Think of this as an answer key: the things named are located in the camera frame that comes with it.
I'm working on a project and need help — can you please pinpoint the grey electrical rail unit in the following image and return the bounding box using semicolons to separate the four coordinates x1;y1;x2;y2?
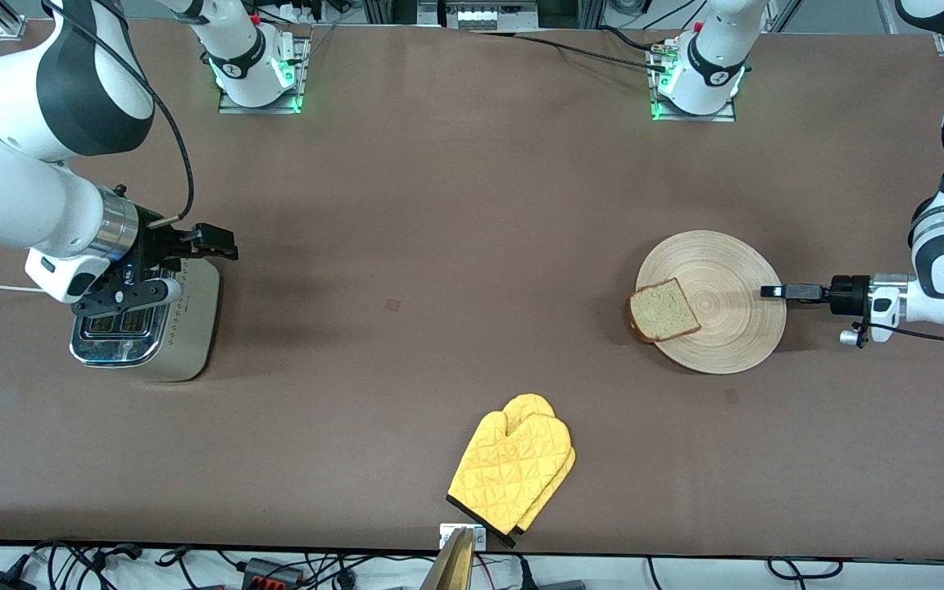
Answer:
443;0;540;32

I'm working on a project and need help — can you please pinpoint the yellow quilted oven mitt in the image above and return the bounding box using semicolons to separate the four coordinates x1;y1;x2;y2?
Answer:
503;393;577;549
447;408;573;535

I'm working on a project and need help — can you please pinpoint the chrome two-slot toaster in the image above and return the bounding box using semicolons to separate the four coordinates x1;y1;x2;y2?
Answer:
69;254;221;384

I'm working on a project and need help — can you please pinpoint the brown bread slice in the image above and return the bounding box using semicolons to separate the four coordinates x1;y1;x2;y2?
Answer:
628;278;702;343

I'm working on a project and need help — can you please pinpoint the black connector with orange levers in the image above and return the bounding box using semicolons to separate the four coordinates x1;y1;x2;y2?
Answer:
243;558;306;590

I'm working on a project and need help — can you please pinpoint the small white table clamp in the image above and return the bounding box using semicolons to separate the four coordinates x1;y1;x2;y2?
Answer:
439;524;488;550

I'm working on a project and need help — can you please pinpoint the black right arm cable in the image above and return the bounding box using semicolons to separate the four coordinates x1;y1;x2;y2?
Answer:
42;0;196;226

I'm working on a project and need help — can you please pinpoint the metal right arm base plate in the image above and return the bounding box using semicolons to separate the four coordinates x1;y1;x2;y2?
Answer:
218;37;311;116

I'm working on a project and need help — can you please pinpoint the gold metal camera bracket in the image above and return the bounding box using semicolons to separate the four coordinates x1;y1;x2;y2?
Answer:
419;527;474;590

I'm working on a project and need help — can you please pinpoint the round wooden plate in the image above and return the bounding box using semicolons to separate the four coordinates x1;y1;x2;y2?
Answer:
634;230;787;375

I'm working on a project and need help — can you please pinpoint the black looped floor cable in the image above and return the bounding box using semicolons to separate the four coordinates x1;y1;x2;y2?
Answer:
767;556;843;581

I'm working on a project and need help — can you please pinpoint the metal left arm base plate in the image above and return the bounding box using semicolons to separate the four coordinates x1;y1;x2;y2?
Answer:
648;41;737;124

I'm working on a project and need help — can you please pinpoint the black cable across table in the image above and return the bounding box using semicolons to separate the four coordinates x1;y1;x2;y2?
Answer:
513;31;669;73

